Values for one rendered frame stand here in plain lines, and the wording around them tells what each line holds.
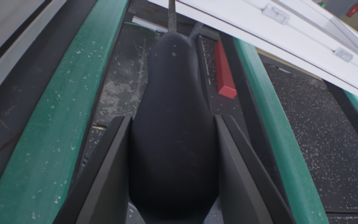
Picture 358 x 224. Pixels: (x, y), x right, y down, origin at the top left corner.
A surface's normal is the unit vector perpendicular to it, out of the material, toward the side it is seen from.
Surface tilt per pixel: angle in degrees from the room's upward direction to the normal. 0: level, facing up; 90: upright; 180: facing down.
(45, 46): 0
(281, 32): 90
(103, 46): 0
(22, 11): 0
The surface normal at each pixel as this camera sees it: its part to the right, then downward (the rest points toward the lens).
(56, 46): 0.40, -0.59
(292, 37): 0.03, 0.77
